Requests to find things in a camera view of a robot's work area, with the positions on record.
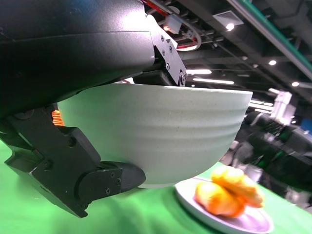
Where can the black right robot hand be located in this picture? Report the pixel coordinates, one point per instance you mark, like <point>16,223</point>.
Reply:
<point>292,158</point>

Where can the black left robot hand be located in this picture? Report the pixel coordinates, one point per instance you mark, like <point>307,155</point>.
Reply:
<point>61,48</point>

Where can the white orange-striped donut bread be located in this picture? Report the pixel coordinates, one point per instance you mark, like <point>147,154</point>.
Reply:
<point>241,185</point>

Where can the orange bagel bread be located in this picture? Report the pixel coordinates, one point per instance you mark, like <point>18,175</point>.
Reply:
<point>214,200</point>

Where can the grey round bowl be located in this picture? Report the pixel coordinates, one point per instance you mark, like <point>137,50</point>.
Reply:
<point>158,134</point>

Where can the orange wicker basket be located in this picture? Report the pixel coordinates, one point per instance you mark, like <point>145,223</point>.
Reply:
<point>57,119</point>

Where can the white round plate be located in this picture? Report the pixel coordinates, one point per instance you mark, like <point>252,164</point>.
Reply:
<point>243,224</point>

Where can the white box with orange light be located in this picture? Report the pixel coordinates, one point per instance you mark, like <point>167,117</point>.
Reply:
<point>174,23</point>

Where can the green tablecloth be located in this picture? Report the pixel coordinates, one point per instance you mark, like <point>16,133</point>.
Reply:
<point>36,214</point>

